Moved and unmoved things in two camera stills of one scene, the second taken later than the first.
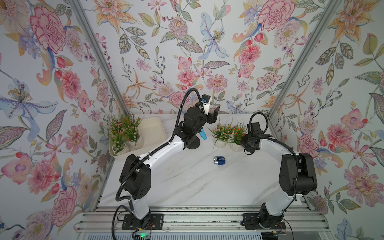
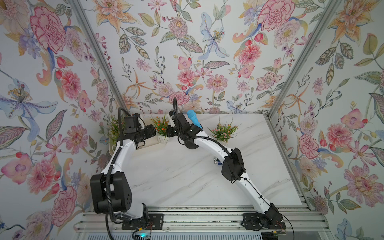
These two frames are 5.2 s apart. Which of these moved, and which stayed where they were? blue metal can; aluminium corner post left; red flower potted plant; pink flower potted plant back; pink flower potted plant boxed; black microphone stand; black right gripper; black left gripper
Moved: black right gripper; red flower potted plant; black left gripper
Stayed: pink flower potted plant boxed; black microphone stand; pink flower potted plant back; blue metal can; aluminium corner post left
